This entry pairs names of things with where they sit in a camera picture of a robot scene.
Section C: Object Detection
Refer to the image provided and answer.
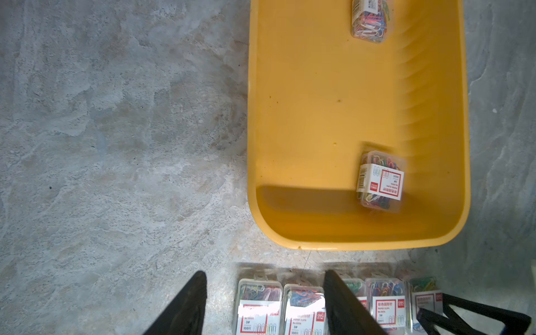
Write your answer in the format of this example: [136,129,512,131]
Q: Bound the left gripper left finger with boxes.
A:
[144,271,207,335]

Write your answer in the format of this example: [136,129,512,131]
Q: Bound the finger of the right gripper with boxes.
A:
[417,293,532,334]

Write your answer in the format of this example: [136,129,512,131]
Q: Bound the paper clip box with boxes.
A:
[356,150,406,213]
[350,0,394,43]
[343,278,369,310]
[365,278,407,334]
[281,284,328,335]
[234,279,283,335]

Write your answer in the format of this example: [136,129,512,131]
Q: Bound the yellow plastic storage tray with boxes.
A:
[248,1,471,251]

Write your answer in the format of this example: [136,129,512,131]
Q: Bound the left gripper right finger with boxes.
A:
[323,269,386,335]

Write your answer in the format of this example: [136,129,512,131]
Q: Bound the paper clip box barcode side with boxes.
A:
[406,276,443,334]

